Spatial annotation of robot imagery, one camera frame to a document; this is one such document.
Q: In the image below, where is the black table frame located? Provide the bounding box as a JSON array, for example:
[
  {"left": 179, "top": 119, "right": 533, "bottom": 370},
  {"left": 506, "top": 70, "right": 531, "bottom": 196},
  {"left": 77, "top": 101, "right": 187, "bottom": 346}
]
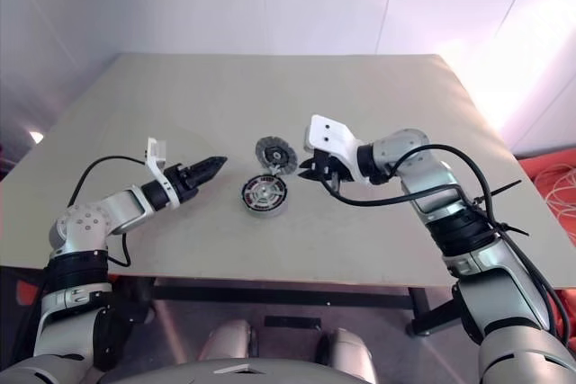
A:
[{"left": 112, "top": 276, "right": 467, "bottom": 336}]

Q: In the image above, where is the white cord bundle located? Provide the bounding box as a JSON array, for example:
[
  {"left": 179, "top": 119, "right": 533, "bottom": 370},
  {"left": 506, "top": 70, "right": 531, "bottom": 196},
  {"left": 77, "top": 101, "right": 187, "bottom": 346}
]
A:
[{"left": 537, "top": 163, "right": 576, "bottom": 219}]

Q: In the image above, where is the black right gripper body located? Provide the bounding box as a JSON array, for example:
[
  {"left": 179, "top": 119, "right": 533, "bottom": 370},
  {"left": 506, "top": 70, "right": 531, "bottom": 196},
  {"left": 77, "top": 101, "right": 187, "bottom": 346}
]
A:
[{"left": 312, "top": 151, "right": 344, "bottom": 192}]

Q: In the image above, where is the black spoked motor rotor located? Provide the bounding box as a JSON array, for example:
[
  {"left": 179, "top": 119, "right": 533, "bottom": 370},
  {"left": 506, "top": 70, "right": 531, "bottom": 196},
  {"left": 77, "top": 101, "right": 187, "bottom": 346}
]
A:
[{"left": 242, "top": 175, "right": 287, "bottom": 210}]

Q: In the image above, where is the red object under table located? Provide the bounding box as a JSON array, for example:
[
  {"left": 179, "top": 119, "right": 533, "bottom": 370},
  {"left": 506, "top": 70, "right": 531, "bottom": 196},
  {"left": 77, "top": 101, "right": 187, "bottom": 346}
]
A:
[{"left": 15, "top": 280, "right": 44, "bottom": 307}]

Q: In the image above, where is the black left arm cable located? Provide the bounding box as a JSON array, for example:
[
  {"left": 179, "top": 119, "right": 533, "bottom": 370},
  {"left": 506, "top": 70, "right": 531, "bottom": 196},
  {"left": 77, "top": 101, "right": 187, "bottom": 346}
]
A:
[{"left": 69, "top": 156, "right": 149, "bottom": 268}]

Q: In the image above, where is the grey notched motor end cover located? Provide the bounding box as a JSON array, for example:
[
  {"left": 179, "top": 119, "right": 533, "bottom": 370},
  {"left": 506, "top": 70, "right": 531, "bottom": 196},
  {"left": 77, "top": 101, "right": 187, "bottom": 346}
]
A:
[{"left": 255, "top": 135, "right": 299, "bottom": 177}]

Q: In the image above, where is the black cable tie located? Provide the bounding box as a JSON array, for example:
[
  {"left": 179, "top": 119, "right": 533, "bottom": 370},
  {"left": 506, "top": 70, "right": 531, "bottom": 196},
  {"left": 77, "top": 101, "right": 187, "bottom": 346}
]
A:
[
  {"left": 472, "top": 180, "right": 524, "bottom": 206},
  {"left": 492, "top": 220, "right": 530, "bottom": 237}
]

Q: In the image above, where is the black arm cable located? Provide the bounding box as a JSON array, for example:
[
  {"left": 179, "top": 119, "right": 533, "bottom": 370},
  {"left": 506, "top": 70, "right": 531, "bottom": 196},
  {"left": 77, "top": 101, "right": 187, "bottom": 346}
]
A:
[
  {"left": 326, "top": 144, "right": 571, "bottom": 344},
  {"left": 69, "top": 156, "right": 149, "bottom": 268}
]

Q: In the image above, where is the red fabric sheet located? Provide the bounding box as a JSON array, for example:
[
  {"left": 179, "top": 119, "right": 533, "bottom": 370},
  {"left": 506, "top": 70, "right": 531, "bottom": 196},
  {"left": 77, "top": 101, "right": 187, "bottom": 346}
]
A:
[{"left": 517, "top": 156, "right": 576, "bottom": 248}]

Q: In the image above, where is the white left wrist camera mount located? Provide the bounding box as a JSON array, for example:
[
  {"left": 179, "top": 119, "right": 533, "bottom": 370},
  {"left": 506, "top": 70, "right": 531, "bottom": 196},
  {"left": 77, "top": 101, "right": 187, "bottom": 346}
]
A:
[{"left": 144, "top": 137, "right": 179, "bottom": 210}]

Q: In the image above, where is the black floor strip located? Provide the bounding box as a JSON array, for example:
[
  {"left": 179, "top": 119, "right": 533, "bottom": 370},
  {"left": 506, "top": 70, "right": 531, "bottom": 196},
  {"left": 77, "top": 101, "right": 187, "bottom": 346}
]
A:
[{"left": 264, "top": 315, "right": 322, "bottom": 331}]

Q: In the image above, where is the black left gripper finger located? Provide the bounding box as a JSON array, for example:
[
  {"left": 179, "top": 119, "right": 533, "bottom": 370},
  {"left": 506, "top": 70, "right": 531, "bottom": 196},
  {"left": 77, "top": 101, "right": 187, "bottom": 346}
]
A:
[
  {"left": 190, "top": 156, "right": 230, "bottom": 176},
  {"left": 193, "top": 163, "right": 227, "bottom": 188}
]

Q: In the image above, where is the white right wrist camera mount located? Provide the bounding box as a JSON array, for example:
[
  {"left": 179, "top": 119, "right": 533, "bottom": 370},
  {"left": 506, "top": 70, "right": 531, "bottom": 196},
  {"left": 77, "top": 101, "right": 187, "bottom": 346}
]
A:
[{"left": 301, "top": 113, "right": 373, "bottom": 187}]

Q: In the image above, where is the grey robot torso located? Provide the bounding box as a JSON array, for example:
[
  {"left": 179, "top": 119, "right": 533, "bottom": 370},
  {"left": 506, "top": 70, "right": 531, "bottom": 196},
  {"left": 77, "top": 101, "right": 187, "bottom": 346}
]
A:
[{"left": 177, "top": 356, "right": 343, "bottom": 384}]

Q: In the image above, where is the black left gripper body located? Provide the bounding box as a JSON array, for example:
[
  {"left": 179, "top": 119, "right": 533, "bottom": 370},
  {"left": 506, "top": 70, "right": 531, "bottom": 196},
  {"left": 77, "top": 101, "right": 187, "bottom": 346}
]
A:
[{"left": 163, "top": 165, "right": 200, "bottom": 203}]

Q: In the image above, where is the grey rounded robot knee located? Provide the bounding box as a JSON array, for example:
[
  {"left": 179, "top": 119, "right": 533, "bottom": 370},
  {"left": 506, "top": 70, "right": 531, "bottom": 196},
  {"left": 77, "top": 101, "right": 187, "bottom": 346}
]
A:
[
  {"left": 200, "top": 318, "right": 260, "bottom": 363},
  {"left": 321, "top": 327, "right": 377, "bottom": 374}
]

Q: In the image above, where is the silver motor stator housing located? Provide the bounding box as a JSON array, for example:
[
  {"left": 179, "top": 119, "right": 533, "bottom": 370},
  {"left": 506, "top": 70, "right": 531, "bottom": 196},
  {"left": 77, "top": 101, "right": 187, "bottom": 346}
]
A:
[{"left": 238, "top": 174, "right": 290, "bottom": 219}]

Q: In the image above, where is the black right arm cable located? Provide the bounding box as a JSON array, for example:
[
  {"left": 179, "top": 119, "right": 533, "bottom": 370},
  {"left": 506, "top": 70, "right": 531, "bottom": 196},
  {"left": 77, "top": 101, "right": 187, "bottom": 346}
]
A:
[{"left": 326, "top": 144, "right": 571, "bottom": 344}]

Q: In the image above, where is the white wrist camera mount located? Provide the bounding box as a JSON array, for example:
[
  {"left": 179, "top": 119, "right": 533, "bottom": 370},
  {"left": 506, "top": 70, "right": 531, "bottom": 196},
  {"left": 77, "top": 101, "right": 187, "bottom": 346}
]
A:
[
  {"left": 301, "top": 113, "right": 373, "bottom": 187},
  {"left": 144, "top": 137, "right": 179, "bottom": 210}
]

